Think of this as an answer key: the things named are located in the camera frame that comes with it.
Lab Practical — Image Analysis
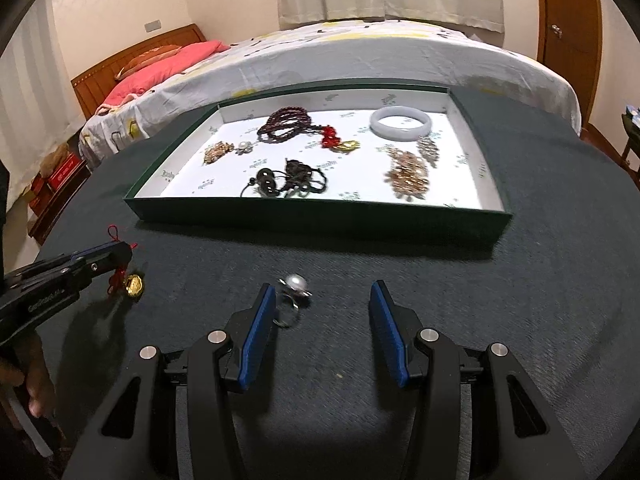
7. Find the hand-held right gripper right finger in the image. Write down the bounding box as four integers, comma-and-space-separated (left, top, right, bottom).
369, 280, 586, 480

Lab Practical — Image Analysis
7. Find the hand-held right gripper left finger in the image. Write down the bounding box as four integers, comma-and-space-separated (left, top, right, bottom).
62, 282, 277, 480

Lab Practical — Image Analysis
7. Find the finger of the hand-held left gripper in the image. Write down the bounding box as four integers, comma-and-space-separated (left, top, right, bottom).
70, 241, 121, 263
75, 243, 132, 281

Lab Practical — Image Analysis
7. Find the red tassel gold ingot charm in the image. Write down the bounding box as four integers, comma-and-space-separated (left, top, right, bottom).
106, 226, 147, 302

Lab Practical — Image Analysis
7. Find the silver pearl ring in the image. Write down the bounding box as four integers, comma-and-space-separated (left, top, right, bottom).
274, 274, 313, 331

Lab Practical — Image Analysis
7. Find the gold chain ornament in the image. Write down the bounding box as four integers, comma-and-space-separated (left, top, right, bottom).
203, 142, 235, 165

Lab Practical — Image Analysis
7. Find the green jewelry box tray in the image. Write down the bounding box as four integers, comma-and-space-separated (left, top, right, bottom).
123, 85, 515, 251

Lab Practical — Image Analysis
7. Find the oval crystal brooch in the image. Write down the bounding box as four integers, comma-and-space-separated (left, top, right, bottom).
417, 135, 442, 167

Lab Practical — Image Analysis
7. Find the white jade bangle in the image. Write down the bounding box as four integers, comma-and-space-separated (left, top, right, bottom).
370, 106, 432, 141

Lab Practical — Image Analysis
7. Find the small red gold charm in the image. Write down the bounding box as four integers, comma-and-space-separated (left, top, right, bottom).
320, 125, 361, 155

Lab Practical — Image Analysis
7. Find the dark red bead bracelet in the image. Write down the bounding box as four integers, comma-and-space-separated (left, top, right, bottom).
257, 106, 326, 143

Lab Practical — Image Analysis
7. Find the person's left hand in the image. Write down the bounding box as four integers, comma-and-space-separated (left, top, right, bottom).
20, 334, 57, 419

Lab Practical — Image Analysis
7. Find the wooden nightstand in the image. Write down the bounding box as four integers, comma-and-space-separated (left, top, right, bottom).
27, 160, 93, 246

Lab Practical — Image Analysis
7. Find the dark tablecloth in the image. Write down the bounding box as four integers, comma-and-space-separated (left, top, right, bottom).
0, 77, 640, 480

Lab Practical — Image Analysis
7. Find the red gift box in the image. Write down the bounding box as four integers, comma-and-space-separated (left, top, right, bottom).
47, 154, 83, 191

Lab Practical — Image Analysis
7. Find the brown teddy bear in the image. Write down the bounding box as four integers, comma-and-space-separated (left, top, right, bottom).
40, 142, 71, 176

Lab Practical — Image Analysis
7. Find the sheer white curtain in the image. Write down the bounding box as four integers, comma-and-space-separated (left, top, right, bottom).
0, 0, 83, 201

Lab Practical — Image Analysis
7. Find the amber rhinestone brooch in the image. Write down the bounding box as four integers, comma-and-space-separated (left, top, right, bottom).
384, 146, 432, 202

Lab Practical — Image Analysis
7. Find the wooden headboard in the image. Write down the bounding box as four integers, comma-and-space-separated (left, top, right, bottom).
71, 24, 207, 121

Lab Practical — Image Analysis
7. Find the pink pillow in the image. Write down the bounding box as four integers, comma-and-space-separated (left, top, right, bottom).
92, 40, 231, 116

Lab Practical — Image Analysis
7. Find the orange pillow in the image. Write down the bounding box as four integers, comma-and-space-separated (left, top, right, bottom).
114, 44, 182, 81

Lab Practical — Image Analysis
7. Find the bed with patterned sheet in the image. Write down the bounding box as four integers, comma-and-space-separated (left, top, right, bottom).
77, 17, 583, 168

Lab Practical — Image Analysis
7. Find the wooden chair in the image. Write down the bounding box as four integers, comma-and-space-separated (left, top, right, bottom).
620, 110, 640, 178

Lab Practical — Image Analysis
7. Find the wooden door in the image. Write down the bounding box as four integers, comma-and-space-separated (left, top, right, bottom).
535, 0, 601, 133

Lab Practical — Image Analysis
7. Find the black cord necklace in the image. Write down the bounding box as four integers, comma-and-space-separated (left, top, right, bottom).
241, 158, 329, 198

